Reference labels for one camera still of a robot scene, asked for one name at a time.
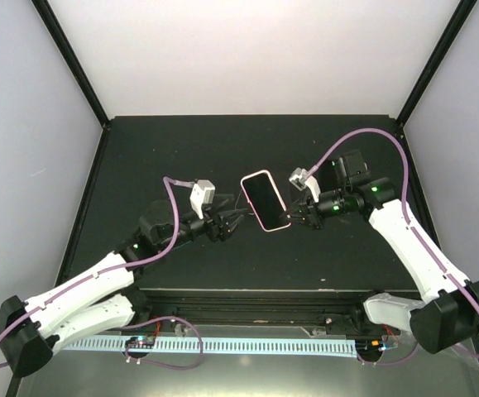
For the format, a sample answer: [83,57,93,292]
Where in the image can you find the black phone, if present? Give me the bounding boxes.
[234,190,250,213]

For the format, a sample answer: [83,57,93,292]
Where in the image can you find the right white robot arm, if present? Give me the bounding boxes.
[282,150,479,354]

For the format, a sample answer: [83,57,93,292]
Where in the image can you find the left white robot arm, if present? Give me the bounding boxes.
[0,194,248,378]

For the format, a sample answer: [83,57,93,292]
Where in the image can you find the left controller board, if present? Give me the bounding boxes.
[125,336,155,352]

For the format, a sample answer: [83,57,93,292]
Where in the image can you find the controller board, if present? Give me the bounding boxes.
[355,339,391,353]
[125,336,155,352]

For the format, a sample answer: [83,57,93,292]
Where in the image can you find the right controller board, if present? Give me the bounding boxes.
[355,339,391,353]

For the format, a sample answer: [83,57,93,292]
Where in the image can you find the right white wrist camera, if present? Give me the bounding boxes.
[289,167,321,203]

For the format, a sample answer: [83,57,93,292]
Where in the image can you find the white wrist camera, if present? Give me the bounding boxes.
[189,179,216,219]
[289,167,321,203]

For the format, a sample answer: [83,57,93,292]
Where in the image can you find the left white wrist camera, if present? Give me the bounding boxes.
[189,179,216,219]

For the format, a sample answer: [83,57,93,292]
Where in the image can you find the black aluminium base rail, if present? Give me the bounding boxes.
[134,289,401,338]

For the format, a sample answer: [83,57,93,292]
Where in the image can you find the white slotted cable duct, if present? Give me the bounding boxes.
[65,335,357,358]

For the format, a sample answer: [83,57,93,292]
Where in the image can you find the right black frame post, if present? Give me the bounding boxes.
[396,0,477,127]

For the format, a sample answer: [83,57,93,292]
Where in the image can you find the black frame post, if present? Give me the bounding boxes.
[31,0,110,128]
[396,0,477,127]

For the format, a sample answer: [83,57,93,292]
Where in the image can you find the left black frame post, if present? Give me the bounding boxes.
[31,0,110,128]

